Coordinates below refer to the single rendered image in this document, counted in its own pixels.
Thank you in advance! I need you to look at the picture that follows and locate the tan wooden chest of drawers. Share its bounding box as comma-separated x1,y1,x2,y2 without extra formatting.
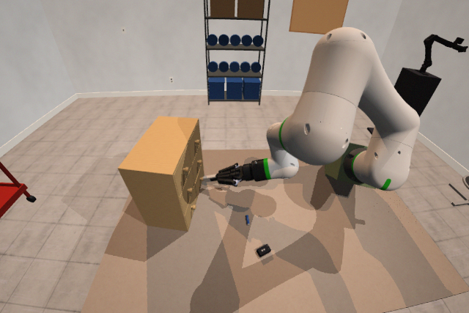
118,116,199,232

